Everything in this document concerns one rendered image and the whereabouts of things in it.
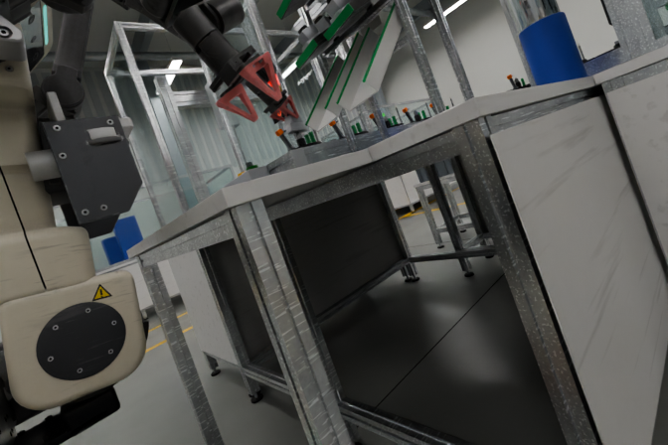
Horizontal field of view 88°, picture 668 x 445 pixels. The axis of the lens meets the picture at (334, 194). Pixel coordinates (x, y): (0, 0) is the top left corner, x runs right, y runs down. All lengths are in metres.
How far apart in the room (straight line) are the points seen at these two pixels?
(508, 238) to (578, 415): 0.29
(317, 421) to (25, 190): 0.56
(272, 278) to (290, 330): 0.08
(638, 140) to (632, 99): 0.11
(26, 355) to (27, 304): 0.07
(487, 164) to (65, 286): 0.65
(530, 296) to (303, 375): 0.36
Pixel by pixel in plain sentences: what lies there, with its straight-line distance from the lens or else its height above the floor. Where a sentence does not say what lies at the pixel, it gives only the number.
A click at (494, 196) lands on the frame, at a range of 0.58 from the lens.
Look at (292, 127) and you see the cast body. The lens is 1.23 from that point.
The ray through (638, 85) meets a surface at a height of 0.79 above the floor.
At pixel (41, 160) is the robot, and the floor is 0.99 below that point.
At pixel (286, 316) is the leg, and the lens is 0.54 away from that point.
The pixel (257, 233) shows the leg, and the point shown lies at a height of 0.78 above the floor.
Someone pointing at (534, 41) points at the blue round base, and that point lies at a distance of 1.56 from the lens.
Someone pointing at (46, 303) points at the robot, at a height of 0.79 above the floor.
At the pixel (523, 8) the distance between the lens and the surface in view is 1.60.
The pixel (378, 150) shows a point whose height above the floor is 0.85.
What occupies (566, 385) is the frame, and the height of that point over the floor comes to 0.40.
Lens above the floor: 0.80
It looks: level
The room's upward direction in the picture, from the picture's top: 20 degrees counter-clockwise
